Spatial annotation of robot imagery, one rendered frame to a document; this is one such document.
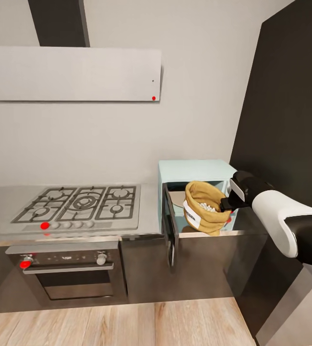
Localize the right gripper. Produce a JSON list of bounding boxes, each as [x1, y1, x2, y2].
[[220, 193, 250, 212]]

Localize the popcorn bag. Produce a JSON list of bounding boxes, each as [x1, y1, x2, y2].
[[183, 181, 233, 237]]

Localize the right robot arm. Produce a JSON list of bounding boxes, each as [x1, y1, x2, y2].
[[220, 170, 312, 274]]

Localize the microwave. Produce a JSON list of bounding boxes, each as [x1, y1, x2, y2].
[[158, 160, 238, 273]]

